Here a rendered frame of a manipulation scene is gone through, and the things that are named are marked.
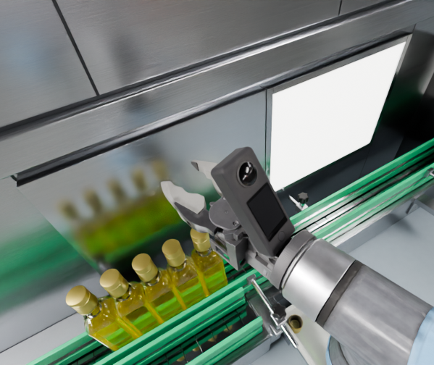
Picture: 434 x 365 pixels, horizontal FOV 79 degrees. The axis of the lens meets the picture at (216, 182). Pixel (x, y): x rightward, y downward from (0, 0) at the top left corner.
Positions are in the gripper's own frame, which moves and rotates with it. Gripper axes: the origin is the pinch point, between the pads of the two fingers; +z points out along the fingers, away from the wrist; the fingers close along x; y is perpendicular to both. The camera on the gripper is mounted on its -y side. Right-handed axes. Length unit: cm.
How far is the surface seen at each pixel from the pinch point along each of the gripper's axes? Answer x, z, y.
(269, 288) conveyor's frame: 10.2, -9.0, 44.5
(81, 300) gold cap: -21.8, 5.0, 15.8
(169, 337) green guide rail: -15.2, -2.0, 36.6
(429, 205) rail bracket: 65, -29, 46
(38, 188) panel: -16.5, 17.4, 1.6
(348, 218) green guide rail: 37, -15, 36
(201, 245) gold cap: -0.9, -1.1, 18.1
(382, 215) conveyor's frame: 51, -20, 44
